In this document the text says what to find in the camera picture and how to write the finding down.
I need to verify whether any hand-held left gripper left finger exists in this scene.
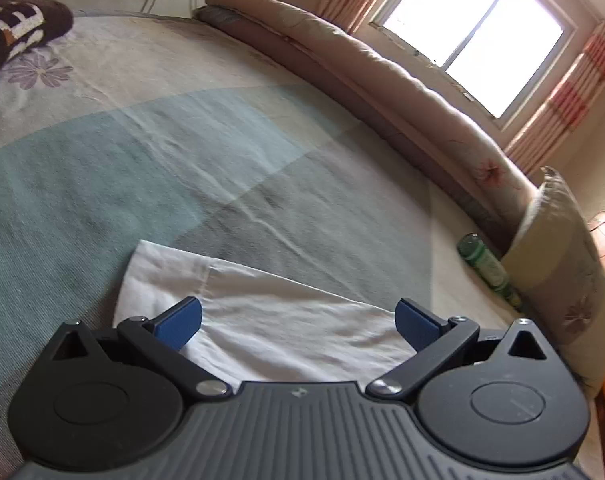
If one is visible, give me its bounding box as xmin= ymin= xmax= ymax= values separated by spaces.
xmin=50 ymin=295 xmax=233 ymax=402

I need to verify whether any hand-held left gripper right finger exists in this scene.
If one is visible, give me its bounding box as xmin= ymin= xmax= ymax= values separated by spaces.
xmin=366 ymin=297 xmax=554 ymax=402

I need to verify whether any white long-sleeved printed shirt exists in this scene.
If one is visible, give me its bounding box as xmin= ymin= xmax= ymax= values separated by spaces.
xmin=113 ymin=239 xmax=419 ymax=387

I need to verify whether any green glass bottle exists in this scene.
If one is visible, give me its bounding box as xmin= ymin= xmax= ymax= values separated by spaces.
xmin=456 ymin=232 xmax=526 ymax=312

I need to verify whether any floral patchwork pillow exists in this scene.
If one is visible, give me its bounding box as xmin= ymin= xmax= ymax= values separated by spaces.
xmin=499 ymin=166 xmax=605 ymax=397

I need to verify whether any folded pink floral quilt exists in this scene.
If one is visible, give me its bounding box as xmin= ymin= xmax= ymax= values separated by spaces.
xmin=195 ymin=0 xmax=539 ymax=252

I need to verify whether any window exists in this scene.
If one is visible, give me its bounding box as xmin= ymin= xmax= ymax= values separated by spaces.
xmin=369 ymin=0 xmax=581 ymax=122

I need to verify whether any brown fuzzy lettered sweater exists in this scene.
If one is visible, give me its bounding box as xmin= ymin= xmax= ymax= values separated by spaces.
xmin=0 ymin=0 xmax=75 ymax=85

